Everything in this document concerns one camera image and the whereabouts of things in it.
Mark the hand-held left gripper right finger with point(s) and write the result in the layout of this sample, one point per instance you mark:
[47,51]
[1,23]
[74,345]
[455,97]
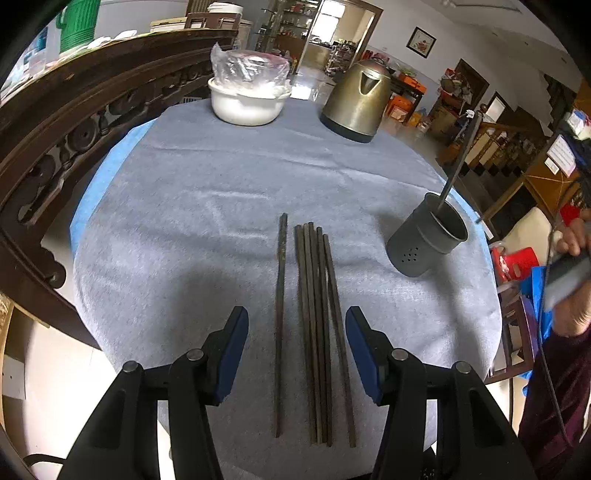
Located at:
[364,355]

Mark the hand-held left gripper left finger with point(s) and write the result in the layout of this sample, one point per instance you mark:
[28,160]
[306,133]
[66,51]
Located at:
[233,350]

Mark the dark chopstick with brown end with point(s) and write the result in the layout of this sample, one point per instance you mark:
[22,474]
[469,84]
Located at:
[280,323]

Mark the grey metal chopstick holder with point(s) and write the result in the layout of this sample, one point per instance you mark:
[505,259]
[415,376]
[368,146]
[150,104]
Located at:
[415,240]

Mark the dark chopstick with pale tip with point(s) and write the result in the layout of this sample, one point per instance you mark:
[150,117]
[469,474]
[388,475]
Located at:
[457,161]

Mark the person's right forearm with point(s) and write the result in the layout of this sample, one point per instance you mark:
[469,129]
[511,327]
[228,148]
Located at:
[568,392]

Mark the person's right hand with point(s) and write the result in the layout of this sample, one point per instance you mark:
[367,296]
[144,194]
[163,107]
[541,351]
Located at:
[575,237]

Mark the blue plastic bag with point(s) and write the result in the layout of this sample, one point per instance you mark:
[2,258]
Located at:
[540,295]

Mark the red plastic stool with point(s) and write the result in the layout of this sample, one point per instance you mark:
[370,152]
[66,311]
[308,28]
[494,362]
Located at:
[524,258]

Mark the cream chair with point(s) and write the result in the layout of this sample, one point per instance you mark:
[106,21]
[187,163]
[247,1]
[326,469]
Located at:
[526,230]

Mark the grey tablecloth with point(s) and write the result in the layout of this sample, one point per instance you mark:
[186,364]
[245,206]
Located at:
[207,207]

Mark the wooden stair railing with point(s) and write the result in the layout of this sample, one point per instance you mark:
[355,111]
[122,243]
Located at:
[498,147]

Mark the brass-coloured electric kettle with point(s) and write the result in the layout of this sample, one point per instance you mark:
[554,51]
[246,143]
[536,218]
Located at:
[355,101]

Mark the clear plastic bag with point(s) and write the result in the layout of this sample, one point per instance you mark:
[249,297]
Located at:
[249,69]

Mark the dark carved wooden bench back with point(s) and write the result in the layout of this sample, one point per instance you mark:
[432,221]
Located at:
[69,115]

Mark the white rice cooker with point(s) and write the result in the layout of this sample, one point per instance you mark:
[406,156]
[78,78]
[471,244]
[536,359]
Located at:
[225,8]

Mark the green thermos jug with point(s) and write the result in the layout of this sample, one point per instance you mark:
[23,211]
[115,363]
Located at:
[78,23]

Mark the wall calendar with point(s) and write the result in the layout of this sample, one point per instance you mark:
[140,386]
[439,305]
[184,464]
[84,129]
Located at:
[561,154]

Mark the framed wall picture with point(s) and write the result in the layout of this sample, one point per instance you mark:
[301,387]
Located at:
[421,42]

